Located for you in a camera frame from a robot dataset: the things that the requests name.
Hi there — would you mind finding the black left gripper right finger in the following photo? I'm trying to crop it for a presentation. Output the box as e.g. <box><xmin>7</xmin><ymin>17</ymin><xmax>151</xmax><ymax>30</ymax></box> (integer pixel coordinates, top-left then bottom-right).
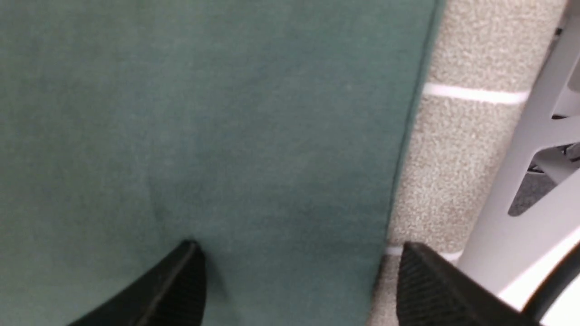
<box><xmin>396</xmin><ymin>242</ymin><xmax>539</xmax><ymax>326</ymax></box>

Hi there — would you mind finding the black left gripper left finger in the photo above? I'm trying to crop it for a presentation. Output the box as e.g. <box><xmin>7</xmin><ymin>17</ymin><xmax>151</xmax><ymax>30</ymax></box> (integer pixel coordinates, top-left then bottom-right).
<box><xmin>73</xmin><ymin>240</ymin><xmax>207</xmax><ymax>326</ymax></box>

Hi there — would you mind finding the green long sleeve shirt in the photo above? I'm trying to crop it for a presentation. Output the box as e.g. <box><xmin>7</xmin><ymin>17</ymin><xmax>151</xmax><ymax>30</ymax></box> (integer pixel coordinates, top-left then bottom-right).
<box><xmin>0</xmin><ymin>0</ymin><xmax>446</xmax><ymax>326</ymax></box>

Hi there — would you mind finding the beige grid tablecloth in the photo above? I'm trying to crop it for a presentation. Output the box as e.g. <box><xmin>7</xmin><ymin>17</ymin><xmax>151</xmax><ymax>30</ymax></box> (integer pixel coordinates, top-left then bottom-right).
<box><xmin>367</xmin><ymin>0</ymin><xmax>569</xmax><ymax>326</ymax></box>

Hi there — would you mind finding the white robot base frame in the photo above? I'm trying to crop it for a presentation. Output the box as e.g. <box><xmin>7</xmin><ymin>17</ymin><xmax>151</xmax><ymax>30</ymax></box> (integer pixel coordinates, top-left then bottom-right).
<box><xmin>458</xmin><ymin>0</ymin><xmax>580</xmax><ymax>310</ymax></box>

